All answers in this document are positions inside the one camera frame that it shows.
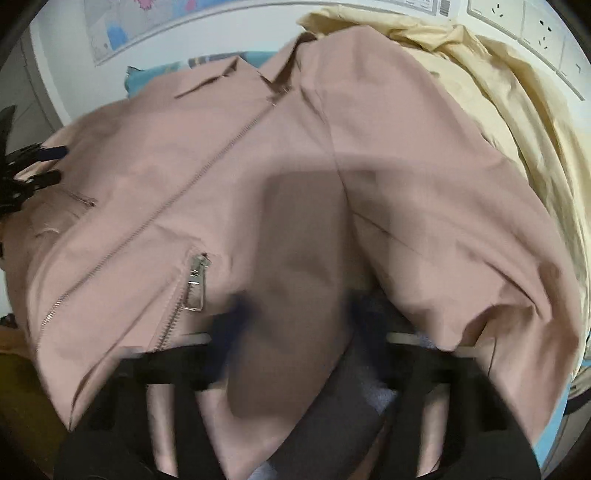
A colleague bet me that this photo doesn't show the white wall socket panel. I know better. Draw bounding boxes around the white wall socket panel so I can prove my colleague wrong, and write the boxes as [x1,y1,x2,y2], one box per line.
[467,0,590,101]

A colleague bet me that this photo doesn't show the pink zip jacket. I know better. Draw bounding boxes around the pink zip jacket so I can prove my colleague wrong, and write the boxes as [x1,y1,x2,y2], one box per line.
[1,26,583,479]

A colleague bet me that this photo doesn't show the white bed headboard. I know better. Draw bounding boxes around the white bed headboard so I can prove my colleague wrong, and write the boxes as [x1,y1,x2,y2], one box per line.
[29,0,315,128]

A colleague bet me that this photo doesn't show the cream yellow garment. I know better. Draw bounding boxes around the cream yellow garment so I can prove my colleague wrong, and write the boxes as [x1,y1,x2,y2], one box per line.
[300,8,590,379]

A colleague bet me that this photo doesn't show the wall map poster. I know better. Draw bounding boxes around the wall map poster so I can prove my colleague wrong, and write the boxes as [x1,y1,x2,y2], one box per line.
[79,1,465,66]

